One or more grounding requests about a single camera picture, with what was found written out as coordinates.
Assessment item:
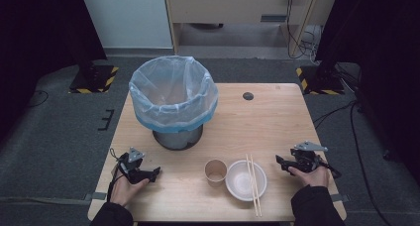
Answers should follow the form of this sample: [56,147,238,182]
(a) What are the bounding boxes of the long black floor cable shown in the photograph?
[311,99,394,226]

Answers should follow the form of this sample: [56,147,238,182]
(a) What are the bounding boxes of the wooden chopstick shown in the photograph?
[250,154,263,217]
[245,154,260,217]

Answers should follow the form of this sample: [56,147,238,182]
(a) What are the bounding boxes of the dark curtain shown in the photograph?
[315,0,420,175]
[0,0,108,143]

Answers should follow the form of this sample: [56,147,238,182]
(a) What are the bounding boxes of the grey metal trash bin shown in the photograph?
[152,124,204,152]

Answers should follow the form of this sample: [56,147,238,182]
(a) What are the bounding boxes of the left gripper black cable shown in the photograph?
[106,148,126,202]

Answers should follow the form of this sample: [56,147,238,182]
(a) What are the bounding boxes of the black stand base striped tape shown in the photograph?
[295,65,346,96]
[68,64,120,95]

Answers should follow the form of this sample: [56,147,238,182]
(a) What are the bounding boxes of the person's left hand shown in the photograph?
[110,175,151,208]

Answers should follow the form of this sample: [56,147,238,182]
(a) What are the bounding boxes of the grey tape strip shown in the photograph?
[330,193,351,203]
[83,191,108,202]

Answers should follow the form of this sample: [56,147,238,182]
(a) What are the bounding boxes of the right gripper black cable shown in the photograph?
[318,160,343,180]

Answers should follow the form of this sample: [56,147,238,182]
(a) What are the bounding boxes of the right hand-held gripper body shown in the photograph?
[290,140,329,173]

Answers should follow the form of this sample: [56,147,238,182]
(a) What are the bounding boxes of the white paper bowl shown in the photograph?
[225,160,267,202]

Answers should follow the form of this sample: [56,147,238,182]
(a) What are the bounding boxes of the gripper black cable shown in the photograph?
[106,148,126,202]
[318,160,343,180]

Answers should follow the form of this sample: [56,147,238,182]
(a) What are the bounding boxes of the black hanging cables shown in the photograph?
[285,0,319,60]

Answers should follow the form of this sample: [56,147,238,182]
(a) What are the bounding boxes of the brown paper cup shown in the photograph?
[204,159,229,187]

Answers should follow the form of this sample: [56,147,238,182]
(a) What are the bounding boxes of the person's right hand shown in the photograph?
[288,166,331,188]

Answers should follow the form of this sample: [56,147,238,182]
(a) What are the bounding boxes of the translucent blue trash bag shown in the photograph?
[128,56,220,134]

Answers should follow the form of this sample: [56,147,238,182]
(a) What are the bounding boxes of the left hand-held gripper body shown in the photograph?
[117,147,157,184]

